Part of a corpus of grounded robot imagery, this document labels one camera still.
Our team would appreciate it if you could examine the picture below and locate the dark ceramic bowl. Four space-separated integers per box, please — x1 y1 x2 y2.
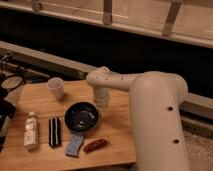
64 102 99 133

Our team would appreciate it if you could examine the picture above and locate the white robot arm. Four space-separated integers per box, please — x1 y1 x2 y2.
86 67 190 171

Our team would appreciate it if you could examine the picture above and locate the brown sausage toy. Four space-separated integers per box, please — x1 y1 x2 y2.
83 139 108 153

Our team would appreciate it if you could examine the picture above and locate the wooden table board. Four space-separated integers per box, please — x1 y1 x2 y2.
0 81 135 171

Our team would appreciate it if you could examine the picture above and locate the blue sponge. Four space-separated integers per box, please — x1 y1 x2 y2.
65 134 84 157

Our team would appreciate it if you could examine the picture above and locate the clear plastic bottle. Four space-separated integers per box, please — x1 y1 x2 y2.
24 111 38 150

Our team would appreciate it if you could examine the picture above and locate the round black framed mirror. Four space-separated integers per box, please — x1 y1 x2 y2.
1 75 24 92

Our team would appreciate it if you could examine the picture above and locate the black object at left edge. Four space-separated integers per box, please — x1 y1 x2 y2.
0 100 16 152

